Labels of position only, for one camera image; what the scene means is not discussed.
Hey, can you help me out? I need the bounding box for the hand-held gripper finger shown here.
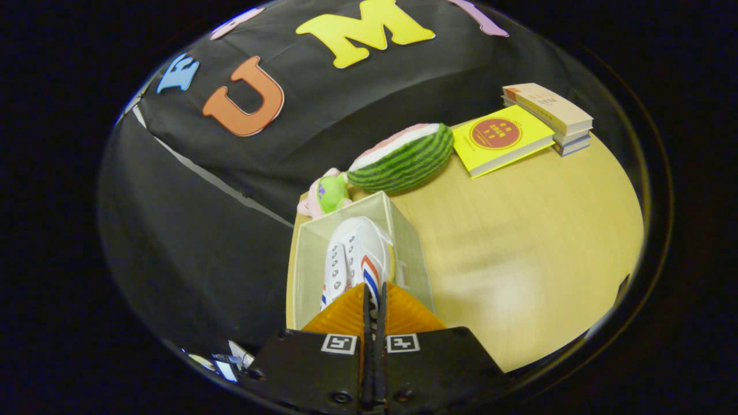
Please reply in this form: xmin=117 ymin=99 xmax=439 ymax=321
xmin=375 ymin=282 xmax=508 ymax=413
xmin=239 ymin=282 xmax=374 ymax=413

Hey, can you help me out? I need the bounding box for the cream fabric storage box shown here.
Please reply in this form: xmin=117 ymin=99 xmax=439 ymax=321
xmin=291 ymin=191 xmax=436 ymax=332

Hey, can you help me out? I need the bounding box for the white striped shoe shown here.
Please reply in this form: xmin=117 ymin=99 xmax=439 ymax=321
xmin=320 ymin=216 xmax=396 ymax=312

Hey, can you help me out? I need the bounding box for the white and blue floor clutter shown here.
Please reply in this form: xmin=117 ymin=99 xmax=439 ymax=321
xmin=184 ymin=340 xmax=255 ymax=384

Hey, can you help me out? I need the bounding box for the pink and green plush toy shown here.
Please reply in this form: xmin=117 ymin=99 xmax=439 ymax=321
xmin=297 ymin=168 xmax=353 ymax=220

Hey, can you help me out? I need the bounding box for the watermelon slice plush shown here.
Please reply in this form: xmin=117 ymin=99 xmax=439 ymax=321
xmin=347 ymin=123 xmax=455 ymax=194

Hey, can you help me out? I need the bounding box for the black backdrop cloth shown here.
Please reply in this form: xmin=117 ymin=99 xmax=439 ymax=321
xmin=98 ymin=0 xmax=623 ymax=358

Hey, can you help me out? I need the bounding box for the yellow book with red circle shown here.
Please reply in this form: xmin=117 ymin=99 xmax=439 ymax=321
xmin=451 ymin=104 xmax=556 ymax=179

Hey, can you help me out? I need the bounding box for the grey paperback book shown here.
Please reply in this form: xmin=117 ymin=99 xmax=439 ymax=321
xmin=555 ymin=137 xmax=592 ymax=157

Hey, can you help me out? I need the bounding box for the white paperback book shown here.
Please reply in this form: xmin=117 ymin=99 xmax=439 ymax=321
xmin=552 ymin=128 xmax=593 ymax=147

